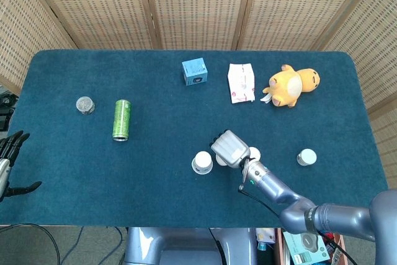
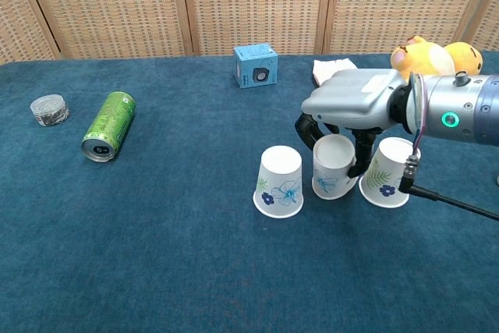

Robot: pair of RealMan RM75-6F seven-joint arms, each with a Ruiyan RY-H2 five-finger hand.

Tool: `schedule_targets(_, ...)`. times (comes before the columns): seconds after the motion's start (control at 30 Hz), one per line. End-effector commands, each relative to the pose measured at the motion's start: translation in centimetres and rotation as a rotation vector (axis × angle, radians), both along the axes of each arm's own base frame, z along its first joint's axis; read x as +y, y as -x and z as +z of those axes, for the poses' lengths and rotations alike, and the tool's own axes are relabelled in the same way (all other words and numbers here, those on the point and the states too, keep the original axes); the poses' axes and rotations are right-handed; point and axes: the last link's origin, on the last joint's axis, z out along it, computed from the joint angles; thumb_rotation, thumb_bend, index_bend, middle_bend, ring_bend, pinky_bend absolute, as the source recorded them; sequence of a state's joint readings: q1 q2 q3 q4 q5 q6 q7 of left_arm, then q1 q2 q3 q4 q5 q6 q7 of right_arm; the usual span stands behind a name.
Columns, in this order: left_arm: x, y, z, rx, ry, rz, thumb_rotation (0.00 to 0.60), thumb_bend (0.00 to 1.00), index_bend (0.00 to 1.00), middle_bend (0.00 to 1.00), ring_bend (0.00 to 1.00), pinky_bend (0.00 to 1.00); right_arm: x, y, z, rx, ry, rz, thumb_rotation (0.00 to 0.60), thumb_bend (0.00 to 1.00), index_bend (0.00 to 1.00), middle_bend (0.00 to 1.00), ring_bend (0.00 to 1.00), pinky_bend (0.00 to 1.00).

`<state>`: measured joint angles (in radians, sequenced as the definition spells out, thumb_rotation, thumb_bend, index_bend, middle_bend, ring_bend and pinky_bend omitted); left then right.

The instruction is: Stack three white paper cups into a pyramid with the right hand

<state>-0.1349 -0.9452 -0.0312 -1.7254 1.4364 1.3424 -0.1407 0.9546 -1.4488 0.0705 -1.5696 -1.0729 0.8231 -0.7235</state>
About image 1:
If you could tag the woven rattan screen panel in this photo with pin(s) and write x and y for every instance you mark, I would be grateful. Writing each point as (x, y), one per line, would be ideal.
(294, 7)
(372, 29)
(198, 7)
(102, 7)
(18, 29)

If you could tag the dark blue felt table cover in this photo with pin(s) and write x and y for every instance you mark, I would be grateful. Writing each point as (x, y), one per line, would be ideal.
(161, 122)

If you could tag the green drink can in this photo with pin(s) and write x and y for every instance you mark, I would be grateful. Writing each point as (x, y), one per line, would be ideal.
(122, 119)

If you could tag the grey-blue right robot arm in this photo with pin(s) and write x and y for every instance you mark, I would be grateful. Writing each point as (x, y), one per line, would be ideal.
(341, 215)

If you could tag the black equipment pile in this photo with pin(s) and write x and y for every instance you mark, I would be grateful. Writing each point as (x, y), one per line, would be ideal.
(5, 113)

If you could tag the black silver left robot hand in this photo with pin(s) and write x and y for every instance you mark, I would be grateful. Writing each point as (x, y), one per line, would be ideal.
(9, 150)

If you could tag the teal product box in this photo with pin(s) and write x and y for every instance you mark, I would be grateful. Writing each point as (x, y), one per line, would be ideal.
(305, 246)

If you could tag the white pink tissue packet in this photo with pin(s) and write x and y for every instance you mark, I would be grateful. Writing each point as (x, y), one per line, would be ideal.
(241, 83)

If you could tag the small grey round tin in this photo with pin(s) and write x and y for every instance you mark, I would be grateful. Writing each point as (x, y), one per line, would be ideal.
(85, 105)

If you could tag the light blue cube box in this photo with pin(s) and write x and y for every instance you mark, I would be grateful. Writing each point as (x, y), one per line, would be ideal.
(194, 72)

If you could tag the red-brown storage box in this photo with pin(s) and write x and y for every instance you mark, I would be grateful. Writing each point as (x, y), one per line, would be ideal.
(278, 246)

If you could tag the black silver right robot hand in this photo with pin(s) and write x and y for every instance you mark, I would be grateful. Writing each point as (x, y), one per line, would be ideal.
(231, 150)

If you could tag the colourful snack packet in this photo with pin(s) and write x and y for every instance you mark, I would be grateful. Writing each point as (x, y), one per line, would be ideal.
(266, 237)

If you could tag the white paper cup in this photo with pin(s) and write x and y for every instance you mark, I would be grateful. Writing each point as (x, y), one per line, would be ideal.
(256, 153)
(221, 161)
(202, 162)
(306, 157)

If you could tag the grey-blue robot torso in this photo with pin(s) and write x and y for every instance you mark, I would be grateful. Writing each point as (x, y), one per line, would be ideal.
(186, 246)

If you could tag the yellow plush toy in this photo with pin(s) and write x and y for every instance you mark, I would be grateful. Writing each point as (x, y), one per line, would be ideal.
(288, 86)

